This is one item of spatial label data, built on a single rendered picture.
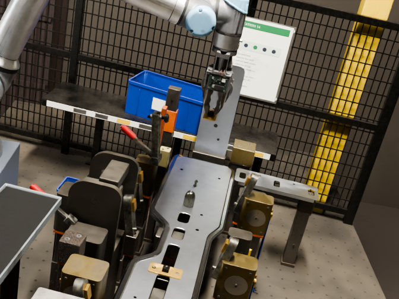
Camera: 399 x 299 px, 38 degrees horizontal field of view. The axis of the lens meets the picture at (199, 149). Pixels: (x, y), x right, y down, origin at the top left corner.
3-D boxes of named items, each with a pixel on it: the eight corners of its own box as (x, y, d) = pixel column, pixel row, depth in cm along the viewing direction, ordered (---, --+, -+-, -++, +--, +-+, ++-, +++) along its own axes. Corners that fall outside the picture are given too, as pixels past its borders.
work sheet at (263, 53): (275, 104, 227) (296, 27, 214) (219, 91, 228) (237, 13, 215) (275, 102, 229) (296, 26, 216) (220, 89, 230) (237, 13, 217)
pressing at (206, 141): (224, 157, 209) (246, 68, 194) (193, 149, 209) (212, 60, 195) (224, 156, 209) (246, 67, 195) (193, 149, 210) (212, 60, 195)
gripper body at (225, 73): (201, 89, 164) (209, 49, 159) (205, 80, 172) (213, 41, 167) (227, 96, 164) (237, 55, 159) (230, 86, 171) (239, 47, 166)
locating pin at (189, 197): (191, 213, 173) (195, 194, 170) (181, 210, 173) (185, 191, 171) (193, 207, 176) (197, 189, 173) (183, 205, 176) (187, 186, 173)
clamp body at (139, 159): (139, 257, 196) (155, 166, 181) (111, 250, 197) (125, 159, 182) (143, 247, 202) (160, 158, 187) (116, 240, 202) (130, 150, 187)
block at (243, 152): (233, 236, 218) (255, 152, 203) (212, 231, 219) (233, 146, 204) (234, 225, 226) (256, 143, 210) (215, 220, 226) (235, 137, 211)
